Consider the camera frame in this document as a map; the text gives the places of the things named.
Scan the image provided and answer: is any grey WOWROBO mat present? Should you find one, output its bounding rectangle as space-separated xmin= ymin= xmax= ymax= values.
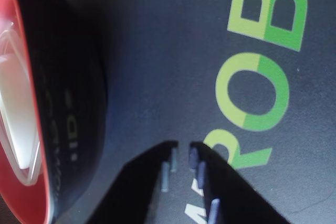
xmin=52 ymin=0 xmax=336 ymax=224

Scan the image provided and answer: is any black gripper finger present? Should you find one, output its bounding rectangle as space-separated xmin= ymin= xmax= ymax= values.
xmin=104 ymin=140 xmax=180 ymax=224
xmin=188 ymin=142 xmax=292 ymax=224

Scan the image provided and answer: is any red bowl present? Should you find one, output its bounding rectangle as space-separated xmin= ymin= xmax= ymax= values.
xmin=0 ymin=0 xmax=109 ymax=224

